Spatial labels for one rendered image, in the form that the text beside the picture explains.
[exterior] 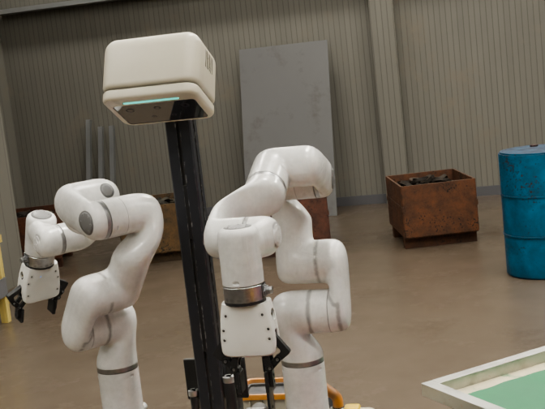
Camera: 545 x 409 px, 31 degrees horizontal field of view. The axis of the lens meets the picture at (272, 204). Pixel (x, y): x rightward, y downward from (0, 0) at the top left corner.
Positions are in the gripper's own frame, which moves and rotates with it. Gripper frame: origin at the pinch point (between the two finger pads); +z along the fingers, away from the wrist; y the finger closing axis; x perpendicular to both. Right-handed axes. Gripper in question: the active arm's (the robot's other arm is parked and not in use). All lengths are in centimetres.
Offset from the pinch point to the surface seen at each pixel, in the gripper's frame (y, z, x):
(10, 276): 445, 130, -713
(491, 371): -38, 41, -121
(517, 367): -46, 42, -128
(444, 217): 16, 113, -784
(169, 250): 301, 128, -788
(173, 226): 294, 104, -790
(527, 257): -58, 122, -629
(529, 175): -64, 56, -627
